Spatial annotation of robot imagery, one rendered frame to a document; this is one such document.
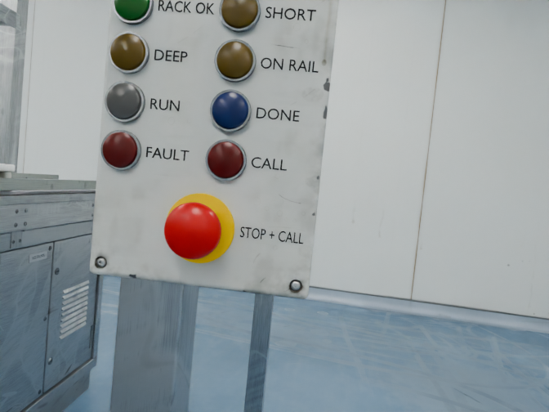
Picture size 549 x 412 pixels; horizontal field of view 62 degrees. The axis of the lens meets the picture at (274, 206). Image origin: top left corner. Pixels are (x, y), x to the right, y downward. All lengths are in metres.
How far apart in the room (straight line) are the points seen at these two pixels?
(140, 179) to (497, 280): 3.70
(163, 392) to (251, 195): 0.21
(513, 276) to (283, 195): 3.69
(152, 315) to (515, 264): 3.66
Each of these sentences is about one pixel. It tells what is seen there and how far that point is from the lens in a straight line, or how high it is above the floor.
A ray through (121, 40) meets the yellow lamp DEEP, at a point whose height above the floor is 1.02.
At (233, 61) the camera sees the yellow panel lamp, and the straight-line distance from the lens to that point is 0.34.
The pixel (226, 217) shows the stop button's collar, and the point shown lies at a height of 0.90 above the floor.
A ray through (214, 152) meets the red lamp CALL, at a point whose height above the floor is 0.94.
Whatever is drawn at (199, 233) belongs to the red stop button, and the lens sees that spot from 0.31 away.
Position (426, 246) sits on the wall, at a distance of 3.80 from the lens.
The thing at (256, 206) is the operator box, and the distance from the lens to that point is 0.33.
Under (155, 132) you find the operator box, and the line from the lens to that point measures 0.35.
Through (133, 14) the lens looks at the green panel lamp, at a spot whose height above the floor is 1.04.
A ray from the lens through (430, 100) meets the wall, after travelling 3.84.
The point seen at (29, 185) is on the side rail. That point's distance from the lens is 1.44.
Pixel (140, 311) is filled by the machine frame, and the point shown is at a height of 0.80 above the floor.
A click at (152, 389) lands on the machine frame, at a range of 0.46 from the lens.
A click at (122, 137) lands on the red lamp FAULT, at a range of 0.36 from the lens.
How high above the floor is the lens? 0.93
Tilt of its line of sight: 3 degrees down
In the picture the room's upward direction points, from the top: 6 degrees clockwise
